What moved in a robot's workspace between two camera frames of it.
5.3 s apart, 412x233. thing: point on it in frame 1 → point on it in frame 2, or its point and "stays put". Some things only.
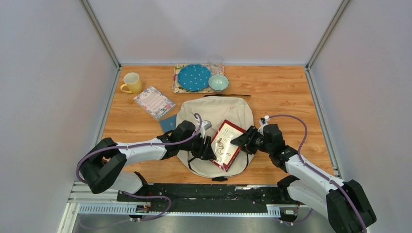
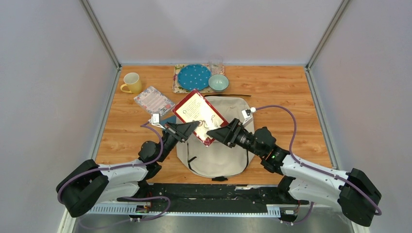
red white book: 226,152 → 191,108
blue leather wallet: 169,124 stays put
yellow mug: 133,82 stays put
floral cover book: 155,103 stays put
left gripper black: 205,152 → 186,128
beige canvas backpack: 236,111 stays put
